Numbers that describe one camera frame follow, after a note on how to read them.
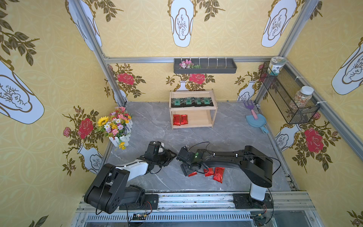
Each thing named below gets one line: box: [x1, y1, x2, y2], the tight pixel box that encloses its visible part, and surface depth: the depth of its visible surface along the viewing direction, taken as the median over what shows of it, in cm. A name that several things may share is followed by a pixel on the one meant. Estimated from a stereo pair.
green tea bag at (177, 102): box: [171, 97, 184, 108], surface depth 94 cm
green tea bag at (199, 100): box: [196, 96, 202, 105], surface depth 94 cm
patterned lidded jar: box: [267, 56, 287, 76], surface depth 87 cm
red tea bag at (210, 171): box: [203, 167, 215, 177], surface depth 83 cm
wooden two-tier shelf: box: [168, 88, 218, 130], surface depth 97 cm
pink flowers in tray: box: [179, 59, 201, 69], surface depth 89 cm
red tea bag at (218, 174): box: [212, 166, 225, 184], surface depth 83 cm
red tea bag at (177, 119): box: [172, 113, 182, 126], surface depth 106 cm
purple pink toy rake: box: [243, 100, 259, 121], surface depth 119 cm
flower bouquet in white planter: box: [96, 106, 133, 150], surface depth 90 cm
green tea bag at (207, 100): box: [204, 96, 211, 105], surface depth 94 cm
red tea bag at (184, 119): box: [180, 114, 189, 125], surface depth 106 cm
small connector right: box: [254, 213, 264, 220], surface depth 72 cm
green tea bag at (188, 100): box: [185, 96, 192, 105], surface depth 94 cm
